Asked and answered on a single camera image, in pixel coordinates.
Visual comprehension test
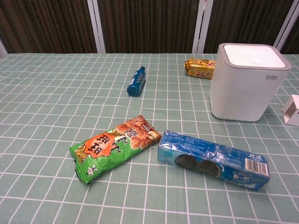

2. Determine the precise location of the blue cookie box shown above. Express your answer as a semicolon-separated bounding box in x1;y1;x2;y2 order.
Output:
157;130;271;193

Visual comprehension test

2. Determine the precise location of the white trash bin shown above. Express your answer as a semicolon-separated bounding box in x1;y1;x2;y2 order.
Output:
209;42;292;122

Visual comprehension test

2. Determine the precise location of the green checked tablecloth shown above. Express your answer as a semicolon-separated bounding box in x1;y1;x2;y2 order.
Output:
0;53;299;224

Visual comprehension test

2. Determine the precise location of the white small box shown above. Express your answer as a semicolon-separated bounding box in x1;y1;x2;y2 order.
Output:
281;94;299;127

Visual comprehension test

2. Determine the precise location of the green snack bag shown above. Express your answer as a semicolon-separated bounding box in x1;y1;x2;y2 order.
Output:
69;115;162;185

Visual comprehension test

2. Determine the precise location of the dark slatted partition screen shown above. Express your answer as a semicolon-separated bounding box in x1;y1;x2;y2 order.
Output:
0;0;299;55

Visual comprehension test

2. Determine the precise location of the gold biscuit packet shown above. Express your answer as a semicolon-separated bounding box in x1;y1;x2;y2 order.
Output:
184;58;217;80

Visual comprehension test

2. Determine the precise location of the blue plastic bottle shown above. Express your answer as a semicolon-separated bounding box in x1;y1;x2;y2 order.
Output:
127;66;147;97

